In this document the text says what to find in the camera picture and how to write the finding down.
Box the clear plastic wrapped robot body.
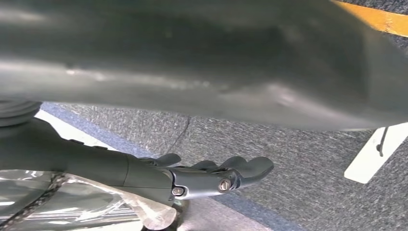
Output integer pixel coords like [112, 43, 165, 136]
[0, 169, 178, 231]

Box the white power strip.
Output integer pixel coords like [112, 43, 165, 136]
[344, 122, 408, 185]

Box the braided black cable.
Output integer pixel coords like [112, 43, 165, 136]
[0, 173, 69, 231]

